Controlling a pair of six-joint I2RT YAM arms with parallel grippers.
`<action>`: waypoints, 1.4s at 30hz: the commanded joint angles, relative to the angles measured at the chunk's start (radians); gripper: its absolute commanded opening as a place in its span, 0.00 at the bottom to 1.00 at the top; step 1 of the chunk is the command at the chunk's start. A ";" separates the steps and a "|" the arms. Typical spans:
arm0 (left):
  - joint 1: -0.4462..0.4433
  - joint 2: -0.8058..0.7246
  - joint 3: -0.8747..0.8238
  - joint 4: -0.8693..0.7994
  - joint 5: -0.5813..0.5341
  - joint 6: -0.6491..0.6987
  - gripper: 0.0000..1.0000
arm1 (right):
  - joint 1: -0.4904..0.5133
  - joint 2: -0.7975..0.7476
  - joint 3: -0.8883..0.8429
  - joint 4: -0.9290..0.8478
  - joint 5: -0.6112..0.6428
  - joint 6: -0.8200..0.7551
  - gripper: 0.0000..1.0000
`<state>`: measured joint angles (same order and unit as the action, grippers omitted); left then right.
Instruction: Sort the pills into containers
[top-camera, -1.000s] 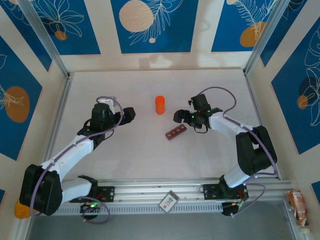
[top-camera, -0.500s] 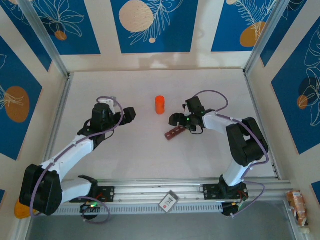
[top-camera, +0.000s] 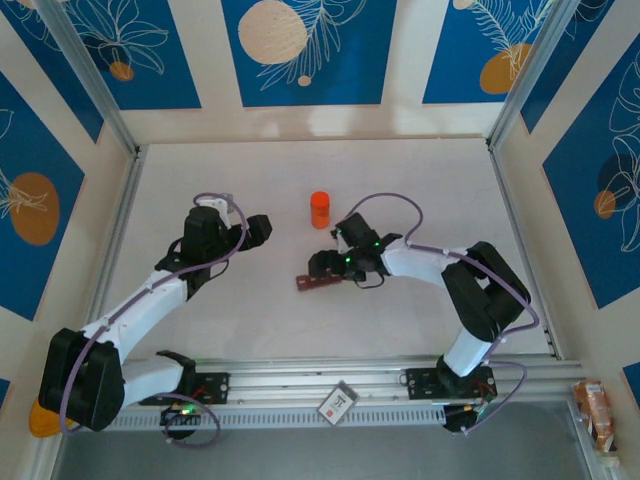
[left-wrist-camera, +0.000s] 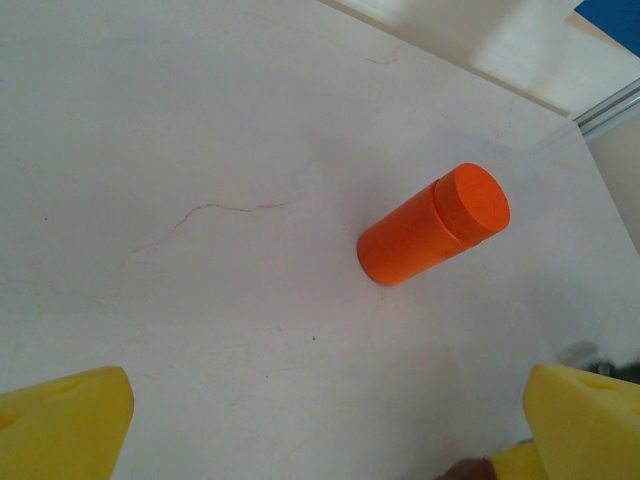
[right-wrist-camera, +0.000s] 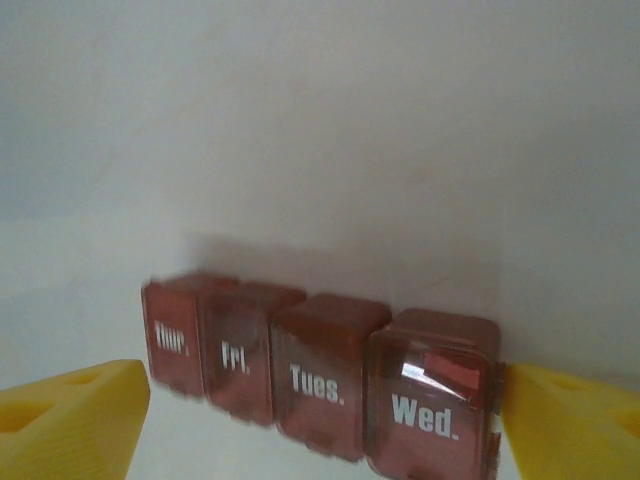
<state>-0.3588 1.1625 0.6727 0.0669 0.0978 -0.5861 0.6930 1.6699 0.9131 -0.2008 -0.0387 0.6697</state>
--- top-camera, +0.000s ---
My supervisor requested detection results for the brown weekly pill organizer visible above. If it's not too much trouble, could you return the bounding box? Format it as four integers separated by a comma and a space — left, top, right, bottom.
293, 272, 346, 294

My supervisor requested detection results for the orange pill bottle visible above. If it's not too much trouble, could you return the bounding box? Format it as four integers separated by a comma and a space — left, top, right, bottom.
308, 190, 332, 229

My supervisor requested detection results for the white card with red mark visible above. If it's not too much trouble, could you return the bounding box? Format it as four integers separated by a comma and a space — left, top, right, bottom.
318, 379, 361, 428

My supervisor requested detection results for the black controller board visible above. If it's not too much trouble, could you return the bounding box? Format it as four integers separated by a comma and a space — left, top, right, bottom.
158, 403, 202, 441
442, 402, 490, 437

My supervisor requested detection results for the orange dome lamp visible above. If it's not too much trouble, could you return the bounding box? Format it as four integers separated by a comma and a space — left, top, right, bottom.
28, 397, 81, 440

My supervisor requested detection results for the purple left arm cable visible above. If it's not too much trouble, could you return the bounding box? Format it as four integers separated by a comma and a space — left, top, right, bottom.
58, 192, 250, 450

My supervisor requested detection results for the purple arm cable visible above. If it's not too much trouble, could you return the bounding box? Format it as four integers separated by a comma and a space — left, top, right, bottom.
347, 192, 540, 437
58, 192, 250, 450

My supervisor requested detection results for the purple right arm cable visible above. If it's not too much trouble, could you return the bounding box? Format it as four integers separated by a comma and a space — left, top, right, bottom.
347, 192, 540, 437

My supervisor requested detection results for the aluminium side rail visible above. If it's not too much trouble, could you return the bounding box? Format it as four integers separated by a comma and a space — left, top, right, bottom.
487, 144, 564, 361
74, 147, 146, 371

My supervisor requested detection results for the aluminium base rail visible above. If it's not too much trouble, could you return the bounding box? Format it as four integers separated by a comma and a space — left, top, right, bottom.
52, 353, 587, 407

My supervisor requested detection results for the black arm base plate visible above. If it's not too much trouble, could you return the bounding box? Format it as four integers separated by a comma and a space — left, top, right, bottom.
184, 370, 232, 406
404, 365, 498, 402

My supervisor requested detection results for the grey slotted cable duct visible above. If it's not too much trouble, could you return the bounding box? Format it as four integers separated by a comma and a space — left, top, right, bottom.
107, 405, 450, 431

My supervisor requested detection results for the aluminium corner post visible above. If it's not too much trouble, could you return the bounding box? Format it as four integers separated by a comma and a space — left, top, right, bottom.
34, 0, 142, 157
485, 0, 586, 151

